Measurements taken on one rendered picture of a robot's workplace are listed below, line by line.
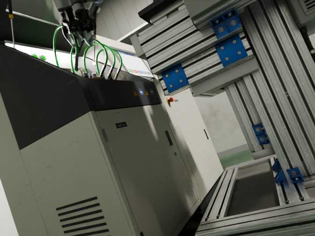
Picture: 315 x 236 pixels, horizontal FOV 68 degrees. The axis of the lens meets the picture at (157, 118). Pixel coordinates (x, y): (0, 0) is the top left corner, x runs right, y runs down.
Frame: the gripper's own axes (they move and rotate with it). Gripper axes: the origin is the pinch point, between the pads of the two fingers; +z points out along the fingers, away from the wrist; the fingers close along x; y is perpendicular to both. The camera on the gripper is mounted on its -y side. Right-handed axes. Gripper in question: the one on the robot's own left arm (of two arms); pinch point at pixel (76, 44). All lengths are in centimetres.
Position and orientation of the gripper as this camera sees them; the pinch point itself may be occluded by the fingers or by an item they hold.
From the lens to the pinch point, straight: 143.6
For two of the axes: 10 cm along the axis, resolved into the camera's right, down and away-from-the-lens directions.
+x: 7.5, -4.9, 4.5
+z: 1.2, 7.7, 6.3
